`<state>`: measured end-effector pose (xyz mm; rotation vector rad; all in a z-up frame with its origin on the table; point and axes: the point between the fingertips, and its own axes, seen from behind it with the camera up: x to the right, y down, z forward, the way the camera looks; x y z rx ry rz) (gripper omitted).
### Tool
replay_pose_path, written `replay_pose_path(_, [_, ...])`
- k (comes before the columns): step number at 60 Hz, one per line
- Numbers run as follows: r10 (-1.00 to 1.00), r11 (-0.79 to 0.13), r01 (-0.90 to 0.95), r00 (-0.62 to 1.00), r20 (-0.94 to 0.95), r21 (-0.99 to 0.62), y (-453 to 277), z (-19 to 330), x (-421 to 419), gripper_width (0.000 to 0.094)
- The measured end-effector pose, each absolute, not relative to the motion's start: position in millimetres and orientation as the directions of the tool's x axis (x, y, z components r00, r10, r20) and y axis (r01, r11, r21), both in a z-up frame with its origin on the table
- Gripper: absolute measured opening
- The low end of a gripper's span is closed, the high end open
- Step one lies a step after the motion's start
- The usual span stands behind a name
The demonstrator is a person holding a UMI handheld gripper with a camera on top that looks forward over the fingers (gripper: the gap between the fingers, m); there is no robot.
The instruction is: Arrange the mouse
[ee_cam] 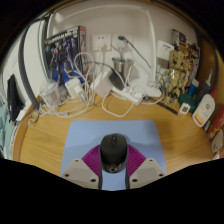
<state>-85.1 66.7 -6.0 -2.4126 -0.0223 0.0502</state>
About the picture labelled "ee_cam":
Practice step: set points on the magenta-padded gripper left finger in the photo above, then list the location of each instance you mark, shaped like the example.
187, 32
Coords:
76, 171

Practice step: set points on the brown tree figurine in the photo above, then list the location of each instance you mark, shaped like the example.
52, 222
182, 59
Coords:
176, 73

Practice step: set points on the white pump lotion bottle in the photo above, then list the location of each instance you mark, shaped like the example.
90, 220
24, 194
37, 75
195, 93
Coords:
204, 111

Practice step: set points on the white mug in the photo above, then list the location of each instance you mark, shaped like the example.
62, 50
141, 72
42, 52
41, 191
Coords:
217, 141

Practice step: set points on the white wall socket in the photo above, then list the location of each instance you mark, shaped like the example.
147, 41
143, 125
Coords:
101, 41
121, 42

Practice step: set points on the light blue mouse pad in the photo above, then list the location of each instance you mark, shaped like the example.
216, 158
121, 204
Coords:
86, 140

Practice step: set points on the steel cup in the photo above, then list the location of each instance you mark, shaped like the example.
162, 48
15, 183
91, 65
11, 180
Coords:
122, 66

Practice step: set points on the small white desk clock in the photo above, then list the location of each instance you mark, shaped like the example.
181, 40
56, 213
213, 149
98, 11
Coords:
184, 108

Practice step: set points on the clear plastic jar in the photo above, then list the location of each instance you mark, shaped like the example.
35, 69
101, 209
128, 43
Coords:
50, 91

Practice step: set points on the white router box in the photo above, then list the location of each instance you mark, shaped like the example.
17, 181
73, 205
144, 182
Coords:
165, 50

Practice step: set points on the grey metal frame post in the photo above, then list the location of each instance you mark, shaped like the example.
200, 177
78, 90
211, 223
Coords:
24, 66

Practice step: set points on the black backpack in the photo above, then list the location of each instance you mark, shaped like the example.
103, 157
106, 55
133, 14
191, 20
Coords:
14, 96

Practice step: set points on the black computer mouse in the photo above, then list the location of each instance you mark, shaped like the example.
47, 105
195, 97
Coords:
113, 150

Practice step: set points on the blue robot model kit box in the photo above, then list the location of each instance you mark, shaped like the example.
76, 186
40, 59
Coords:
65, 53

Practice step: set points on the white power strip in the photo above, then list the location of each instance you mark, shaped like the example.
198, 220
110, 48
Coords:
128, 94

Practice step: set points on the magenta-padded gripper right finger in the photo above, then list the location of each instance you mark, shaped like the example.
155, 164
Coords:
150, 170

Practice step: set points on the large white power adapter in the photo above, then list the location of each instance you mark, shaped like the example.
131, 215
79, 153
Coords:
103, 85

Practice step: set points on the teal pillow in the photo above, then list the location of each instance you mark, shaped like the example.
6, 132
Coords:
2, 123

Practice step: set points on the small white charger block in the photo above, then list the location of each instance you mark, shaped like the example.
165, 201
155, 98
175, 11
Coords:
74, 87

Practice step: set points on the black power adapter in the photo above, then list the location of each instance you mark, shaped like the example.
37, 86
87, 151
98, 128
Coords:
116, 80

